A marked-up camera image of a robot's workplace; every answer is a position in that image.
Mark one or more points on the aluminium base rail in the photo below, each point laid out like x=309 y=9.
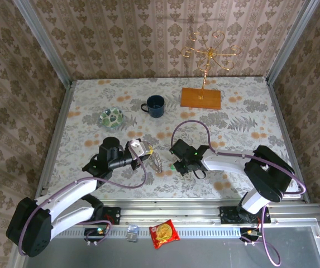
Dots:
x=176 y=212

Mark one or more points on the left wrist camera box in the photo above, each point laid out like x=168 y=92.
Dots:
x=137 y=146

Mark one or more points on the aluminium table side rail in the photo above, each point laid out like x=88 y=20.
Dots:
x=62 y=117
x=277 y=111

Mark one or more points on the aluminium frame post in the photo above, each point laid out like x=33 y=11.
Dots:
x=291 y=42
x=45 y=42

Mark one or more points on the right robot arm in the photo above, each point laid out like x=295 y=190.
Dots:
x=268 y=173

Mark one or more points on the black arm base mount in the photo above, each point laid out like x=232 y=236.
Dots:
x=115 y=215
x=228 y=216

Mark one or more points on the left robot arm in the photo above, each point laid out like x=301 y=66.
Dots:
x=28 y=229

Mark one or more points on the grey metal shelf plate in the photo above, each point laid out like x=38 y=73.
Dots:
x=204 y=254

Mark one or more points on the dark blue enamel mug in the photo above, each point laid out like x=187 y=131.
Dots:
x=155 y=107

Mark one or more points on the red snack packet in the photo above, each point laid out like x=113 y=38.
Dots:
x=164 y=234

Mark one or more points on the green leaf pattern bowl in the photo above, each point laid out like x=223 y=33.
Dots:
x=111 y=118

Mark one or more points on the small black controller board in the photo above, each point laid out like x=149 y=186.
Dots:
x=249 y=234
x=92 y=236

